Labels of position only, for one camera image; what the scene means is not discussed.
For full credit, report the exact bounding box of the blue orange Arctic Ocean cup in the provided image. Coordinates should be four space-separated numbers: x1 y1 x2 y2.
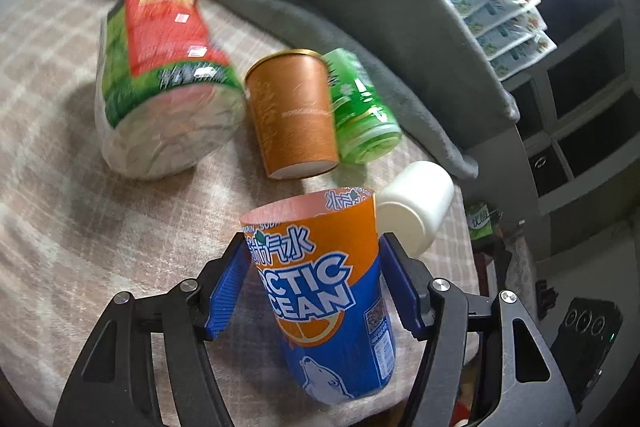
241 187 396 405

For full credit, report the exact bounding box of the white plastic cup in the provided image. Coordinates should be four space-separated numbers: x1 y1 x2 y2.
375 160 454 258

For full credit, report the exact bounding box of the orange paper cup near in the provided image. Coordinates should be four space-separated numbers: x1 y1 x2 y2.
245 49 338 180

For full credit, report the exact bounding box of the black device with dials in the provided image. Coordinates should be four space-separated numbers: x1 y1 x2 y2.
551 297 624 413

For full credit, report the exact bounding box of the green paper shopping bag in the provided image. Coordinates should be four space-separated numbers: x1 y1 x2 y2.
465 202 501 241

